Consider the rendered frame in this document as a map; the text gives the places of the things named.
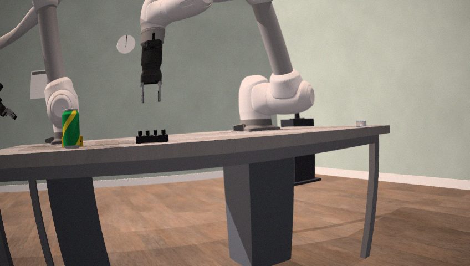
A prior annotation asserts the green drink can with yellow stripe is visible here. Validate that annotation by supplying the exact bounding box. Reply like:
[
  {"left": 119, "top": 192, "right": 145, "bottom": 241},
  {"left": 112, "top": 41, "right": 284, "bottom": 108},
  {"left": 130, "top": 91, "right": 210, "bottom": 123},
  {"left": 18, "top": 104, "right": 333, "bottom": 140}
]
[{"left": 62, "top": 109, "right": 80, "bottom": 149}]

